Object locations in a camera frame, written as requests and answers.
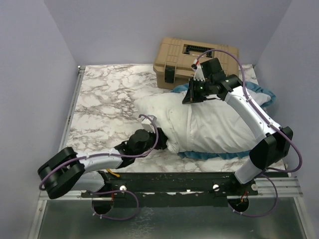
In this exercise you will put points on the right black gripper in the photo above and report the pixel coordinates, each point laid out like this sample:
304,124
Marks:
191,96

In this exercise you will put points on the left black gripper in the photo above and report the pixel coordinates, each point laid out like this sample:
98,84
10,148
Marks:
162,141

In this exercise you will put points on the white pillow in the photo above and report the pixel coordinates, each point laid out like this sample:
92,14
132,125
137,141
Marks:
159,117

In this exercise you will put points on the white pillowcase blue trim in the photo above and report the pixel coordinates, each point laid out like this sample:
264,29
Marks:
207,130

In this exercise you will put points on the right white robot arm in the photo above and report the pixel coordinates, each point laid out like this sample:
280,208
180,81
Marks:
273,140

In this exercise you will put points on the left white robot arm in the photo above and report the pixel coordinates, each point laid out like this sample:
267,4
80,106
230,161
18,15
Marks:
62,172

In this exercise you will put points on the tan plastic toolbox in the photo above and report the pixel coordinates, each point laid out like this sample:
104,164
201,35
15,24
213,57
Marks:
172,65

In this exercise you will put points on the yellow handled pliers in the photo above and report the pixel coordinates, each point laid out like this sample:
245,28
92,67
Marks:
113,173

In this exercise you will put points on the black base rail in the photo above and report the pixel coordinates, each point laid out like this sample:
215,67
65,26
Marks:
172,189

